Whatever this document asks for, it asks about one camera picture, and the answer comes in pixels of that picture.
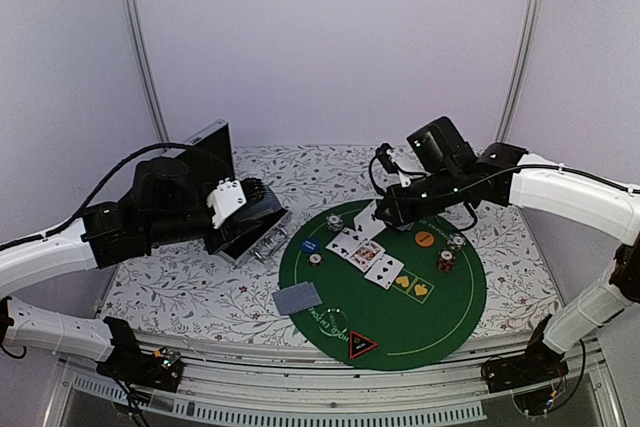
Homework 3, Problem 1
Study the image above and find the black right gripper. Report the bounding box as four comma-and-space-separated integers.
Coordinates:
375, 167, 464, 229

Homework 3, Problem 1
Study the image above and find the two of clubs card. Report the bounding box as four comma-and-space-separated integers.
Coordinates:
353, 200, 386, 239

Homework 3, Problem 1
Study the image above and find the orange big blind button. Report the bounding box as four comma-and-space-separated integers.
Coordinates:
414, 231, 435, 248

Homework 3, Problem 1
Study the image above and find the king of diamonds card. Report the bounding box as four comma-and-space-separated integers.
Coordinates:
348, 240, 385, 272

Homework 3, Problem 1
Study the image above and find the three of spades card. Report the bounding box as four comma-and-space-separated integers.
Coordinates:
364, 254, 404, 290

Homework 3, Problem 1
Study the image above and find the black white chip stack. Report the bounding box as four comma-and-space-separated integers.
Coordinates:
326, 214, 344, 232

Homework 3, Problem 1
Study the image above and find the red chip stack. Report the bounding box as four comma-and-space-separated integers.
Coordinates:
437, 250, 456, 273

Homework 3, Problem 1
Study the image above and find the blue playing card deck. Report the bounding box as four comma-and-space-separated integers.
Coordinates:
233, 187, 282, 230

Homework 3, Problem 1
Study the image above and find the four of clubs card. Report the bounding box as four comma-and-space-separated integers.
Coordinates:
326, 227, 363, 258

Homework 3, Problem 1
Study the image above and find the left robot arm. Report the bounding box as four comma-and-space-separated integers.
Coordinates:
1, 157, 286, 381

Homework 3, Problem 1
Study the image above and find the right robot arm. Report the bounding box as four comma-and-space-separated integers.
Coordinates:
374, 116, 639, 383

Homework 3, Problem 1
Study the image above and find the aluminium poker chip case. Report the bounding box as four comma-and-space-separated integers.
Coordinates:
165, 119, 290, 267

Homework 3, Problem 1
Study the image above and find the blue small blind button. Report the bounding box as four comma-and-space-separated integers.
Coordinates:
300, 237, 320, 255

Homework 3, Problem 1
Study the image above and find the round green poker mat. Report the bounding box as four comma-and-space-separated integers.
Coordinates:
279, 200, 487, 371

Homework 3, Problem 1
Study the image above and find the clear dealer button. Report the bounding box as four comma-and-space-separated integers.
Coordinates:
319, 308, 349, 337

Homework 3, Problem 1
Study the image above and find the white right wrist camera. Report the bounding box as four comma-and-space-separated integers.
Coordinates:
376, 143, 412, 188

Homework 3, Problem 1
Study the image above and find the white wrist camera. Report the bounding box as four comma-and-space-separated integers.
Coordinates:
376, 143, 412, 188
206, 179, 247, 229

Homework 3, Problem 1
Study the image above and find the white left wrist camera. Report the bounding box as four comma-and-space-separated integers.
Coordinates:
206, 179, 247, 229

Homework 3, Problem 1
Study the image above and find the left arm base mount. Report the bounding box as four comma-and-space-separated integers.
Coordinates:
96, 317, 184, 393

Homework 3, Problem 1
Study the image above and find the right aluminium corner post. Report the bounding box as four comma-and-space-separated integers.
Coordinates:
495, 0, 543, 142

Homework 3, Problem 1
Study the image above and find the aluminium corner post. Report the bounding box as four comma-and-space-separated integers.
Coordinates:
122, 0, 170, 142
495, 0, 543, 142

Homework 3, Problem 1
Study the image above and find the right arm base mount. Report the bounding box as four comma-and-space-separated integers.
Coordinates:
480, 332, 569, 417

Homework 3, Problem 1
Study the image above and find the left aluminium corner post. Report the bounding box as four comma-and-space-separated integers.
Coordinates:
122, 0, 170, 142

